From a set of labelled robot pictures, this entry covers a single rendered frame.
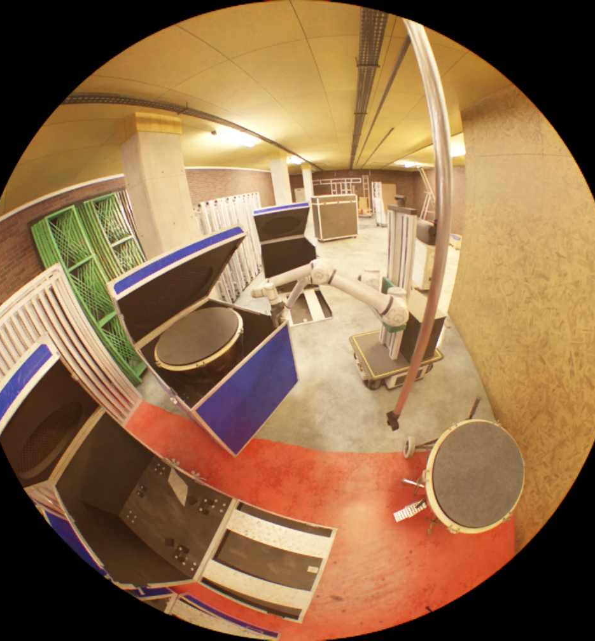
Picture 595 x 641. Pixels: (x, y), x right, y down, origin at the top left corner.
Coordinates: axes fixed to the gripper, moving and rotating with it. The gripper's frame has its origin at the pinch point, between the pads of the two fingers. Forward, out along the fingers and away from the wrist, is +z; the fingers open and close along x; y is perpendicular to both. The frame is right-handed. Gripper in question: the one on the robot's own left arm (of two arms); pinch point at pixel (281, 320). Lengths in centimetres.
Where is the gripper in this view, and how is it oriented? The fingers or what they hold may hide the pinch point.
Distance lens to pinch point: 181.6
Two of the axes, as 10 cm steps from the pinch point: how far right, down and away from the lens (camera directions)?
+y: -8.0, -0.8, 6.0
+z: 2.7, 8.4, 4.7
